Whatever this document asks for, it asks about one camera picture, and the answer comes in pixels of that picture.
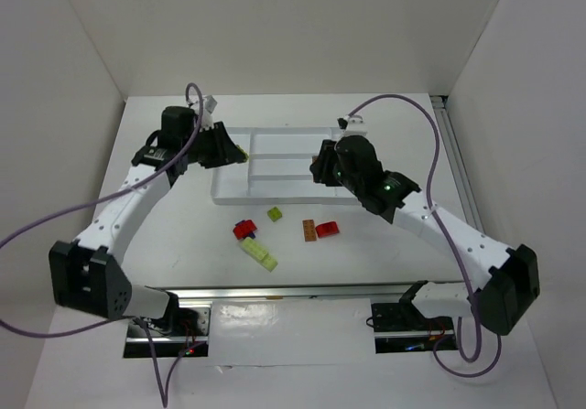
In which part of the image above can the aluminium rail right side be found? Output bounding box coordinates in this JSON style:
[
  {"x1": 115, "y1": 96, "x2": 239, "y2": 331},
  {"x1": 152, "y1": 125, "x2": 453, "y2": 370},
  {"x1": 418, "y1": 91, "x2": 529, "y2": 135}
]
[{"x1": 429, "y1": 95, "x2": 484, "y2": 232}]

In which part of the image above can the brown lego plate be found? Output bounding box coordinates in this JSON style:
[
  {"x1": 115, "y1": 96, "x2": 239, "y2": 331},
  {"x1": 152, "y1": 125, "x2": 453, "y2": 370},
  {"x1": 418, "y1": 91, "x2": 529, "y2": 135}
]
[{"x1": 302, "y1": 219, "x2": 318, "y2": 242}]

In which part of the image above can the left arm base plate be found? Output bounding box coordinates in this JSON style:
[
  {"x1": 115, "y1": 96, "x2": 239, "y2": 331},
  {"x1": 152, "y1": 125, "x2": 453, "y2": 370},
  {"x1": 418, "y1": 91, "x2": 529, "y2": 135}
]
[{"x1": 123, "y1": 304, "x2": 212, "y2": 359}]

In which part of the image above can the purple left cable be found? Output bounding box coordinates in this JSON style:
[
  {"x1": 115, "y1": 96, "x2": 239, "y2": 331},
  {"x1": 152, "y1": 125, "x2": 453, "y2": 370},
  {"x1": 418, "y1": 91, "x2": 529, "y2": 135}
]
[{"x1": 0, "y1": 82, "x2": 205, "y2": 409}]

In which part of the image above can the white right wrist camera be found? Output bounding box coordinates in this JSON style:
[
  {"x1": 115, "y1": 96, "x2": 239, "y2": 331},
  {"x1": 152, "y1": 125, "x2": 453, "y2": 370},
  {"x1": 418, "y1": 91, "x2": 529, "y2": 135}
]
[{"x1": 337, "y1": 114, "x2": 368, "y2": 137}]

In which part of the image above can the white compartment tray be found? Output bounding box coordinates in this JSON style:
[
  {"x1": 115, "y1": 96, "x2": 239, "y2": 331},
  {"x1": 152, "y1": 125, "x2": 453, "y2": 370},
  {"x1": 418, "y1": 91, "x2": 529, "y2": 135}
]
[{"x1": 211, "y1": 127, "x2": 358, "y2": 206}]

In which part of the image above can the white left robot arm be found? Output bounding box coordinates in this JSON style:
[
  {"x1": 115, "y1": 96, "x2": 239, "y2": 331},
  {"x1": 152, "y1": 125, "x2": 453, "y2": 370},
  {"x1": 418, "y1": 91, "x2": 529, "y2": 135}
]
[{"x1": 49, "y1": 96, "x2": 247, "y2": 326}]

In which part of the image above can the red lego on purple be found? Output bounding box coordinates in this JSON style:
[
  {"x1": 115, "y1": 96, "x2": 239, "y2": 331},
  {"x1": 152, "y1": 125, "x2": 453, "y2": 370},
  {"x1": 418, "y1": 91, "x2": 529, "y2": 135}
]
[{"x1": 232, "y1": 219, "x2": 258, "y2": 240}]

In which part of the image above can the aluminium rail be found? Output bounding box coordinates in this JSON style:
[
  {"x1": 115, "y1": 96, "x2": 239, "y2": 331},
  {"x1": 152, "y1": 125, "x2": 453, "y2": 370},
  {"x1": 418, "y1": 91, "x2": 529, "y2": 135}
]
[
  {"x1": 164, "y1": 283, "x2": 413, "y2": 301},
  {"x1": 429, "y1": 95, "x2": 484, "y2": 232}
]

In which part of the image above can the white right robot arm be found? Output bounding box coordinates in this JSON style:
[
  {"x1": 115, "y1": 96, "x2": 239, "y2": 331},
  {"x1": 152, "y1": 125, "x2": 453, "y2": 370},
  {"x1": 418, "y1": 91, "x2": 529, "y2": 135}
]
[{"x1": 309, "y1": 135, "x2": 540, "y2": 336}]

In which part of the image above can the pale green long lego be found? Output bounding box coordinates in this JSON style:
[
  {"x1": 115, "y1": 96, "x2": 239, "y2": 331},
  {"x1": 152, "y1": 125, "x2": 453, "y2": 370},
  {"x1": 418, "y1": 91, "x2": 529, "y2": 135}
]
[{"x1": 240, "y1": 237, "x2": 278, "y2": 272}]

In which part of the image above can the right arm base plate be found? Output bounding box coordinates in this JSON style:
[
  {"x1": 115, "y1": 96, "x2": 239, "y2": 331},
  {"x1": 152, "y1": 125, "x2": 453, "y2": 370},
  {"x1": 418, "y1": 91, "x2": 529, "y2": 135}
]
[{"x1": 365, "y1": 303, "x2": 457, "y2": 354}]

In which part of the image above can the lime green square lego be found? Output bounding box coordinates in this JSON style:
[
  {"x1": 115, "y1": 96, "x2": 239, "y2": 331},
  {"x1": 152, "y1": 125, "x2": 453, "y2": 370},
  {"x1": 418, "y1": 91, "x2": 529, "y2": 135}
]
[{"x1": 267, "y1": 207, "x2": 283, "y2": 221}]

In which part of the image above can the aluminium rail front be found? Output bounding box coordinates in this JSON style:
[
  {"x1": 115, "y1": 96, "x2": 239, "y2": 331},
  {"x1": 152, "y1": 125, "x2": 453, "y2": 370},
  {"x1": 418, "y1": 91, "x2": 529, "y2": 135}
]
[{"x1": 164, "y1": 283, "x2": 413, "y2": 301}]

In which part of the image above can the red curved lego brick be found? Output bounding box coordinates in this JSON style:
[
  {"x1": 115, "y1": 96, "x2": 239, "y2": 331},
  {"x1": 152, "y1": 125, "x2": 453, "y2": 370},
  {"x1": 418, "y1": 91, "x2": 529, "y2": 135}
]
[{"x1": 315, "y1": 221, "x2": 340, "y2": 239}]

